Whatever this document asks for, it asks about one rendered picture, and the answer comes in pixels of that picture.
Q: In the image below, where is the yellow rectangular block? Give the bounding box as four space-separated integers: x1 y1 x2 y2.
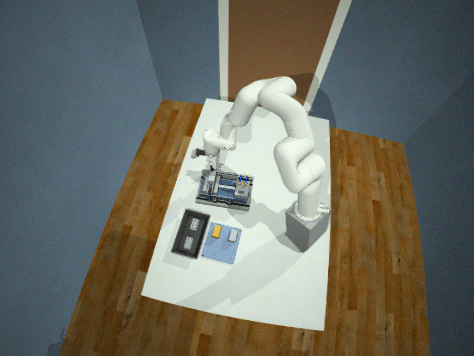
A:
212 225 221 239

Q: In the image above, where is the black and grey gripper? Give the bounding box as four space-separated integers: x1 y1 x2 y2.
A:
206 153 220 171

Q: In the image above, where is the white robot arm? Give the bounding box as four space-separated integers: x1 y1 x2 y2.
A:
190 76 329 221

